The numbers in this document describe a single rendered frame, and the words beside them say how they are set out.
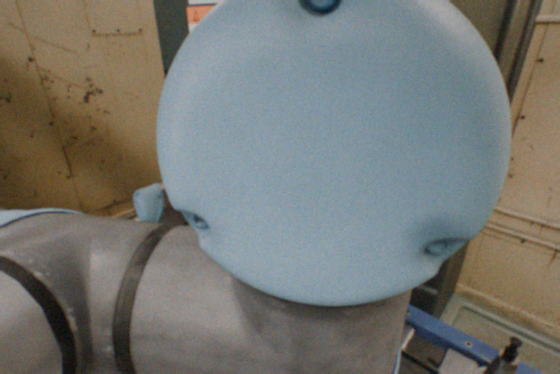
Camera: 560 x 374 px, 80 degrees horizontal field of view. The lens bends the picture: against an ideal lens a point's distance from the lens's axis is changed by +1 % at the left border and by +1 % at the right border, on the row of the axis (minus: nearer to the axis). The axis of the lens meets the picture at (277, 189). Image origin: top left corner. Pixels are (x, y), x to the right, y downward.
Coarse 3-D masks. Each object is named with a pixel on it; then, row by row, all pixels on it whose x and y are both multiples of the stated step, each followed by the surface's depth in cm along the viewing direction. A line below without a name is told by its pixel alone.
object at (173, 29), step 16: (160, 0) 59; (176, 0) 56; (448, 0) 50; (464, 0) 55; (480, 0) 62; (496, 0) 70; (160, 16) 60; (176, 16) 58; (480, 16) 65; (496, 16) 74; (160, 32) 62; (176, 32) 59; (480, 32) 68; (496, 32) 78; (176, 48) 61
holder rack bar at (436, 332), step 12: (408, 312) 66; (420, 312) 66; (420, 324) 63; (432, 324) 63; (444, 324) 63; (420, 336) 64; (432, 336) 62; (444, 336) 61; (456, 336) 61; (468, 336) 61; (444, 348) 61; (456, 348) 59; (468, 348) 59; (480, 348) 59; (492, 348) 59; (480, 360) 57; (528, 372) 55; (540, 372) 55
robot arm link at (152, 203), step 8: (152, 184) 67; (160, 184) 66; (136, 192) 64; (144, 192) 64; (152, 192) 64; (160, 192) 64; (136, 200) 64; (144, 200) 63; (152, 200) 63; (160, 200) 64; (168, 200) 65; (136, 208) 66; (144, 208) 62; (152, 208) 63; (160, 208) 64; (168, 208) 65; (144, 216) 63; (152, 216) 63; (160, 216) 64; (168, 216) 66; (176, 216) 67
